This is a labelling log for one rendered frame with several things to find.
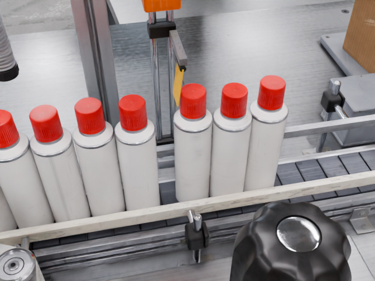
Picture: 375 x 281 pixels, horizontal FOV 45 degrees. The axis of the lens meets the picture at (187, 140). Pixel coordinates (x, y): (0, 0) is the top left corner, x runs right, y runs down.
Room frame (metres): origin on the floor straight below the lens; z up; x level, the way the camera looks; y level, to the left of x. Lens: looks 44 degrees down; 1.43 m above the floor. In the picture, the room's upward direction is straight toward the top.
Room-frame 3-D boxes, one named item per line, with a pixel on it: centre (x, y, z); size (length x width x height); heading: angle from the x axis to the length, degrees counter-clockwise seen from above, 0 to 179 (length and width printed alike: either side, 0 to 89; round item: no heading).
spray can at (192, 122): (0.45, -0.01, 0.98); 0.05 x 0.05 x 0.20
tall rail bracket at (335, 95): (0.57, -0.25, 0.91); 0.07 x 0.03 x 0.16; 12
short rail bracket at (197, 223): (0.36, -0.01, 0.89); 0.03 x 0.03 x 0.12; 12
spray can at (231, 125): (0.45, -0.06, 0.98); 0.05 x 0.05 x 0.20
